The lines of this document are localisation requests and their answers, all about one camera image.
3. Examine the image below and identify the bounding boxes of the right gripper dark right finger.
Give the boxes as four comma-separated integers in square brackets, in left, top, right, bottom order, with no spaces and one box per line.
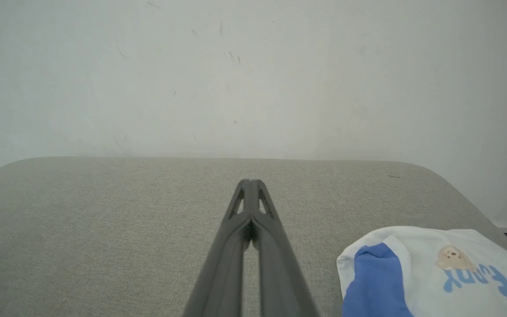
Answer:
[250,179,320,317]

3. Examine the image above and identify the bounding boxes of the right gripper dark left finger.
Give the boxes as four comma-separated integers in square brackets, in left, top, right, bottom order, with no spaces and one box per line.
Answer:
[182,179,252,317]

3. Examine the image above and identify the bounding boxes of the white and blue shirt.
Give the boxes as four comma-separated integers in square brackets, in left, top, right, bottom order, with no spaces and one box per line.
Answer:
[336,226,507,317]

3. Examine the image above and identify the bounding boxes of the grey fabric sofa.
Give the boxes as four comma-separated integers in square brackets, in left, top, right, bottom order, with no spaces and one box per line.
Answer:
[0,156,507,317]

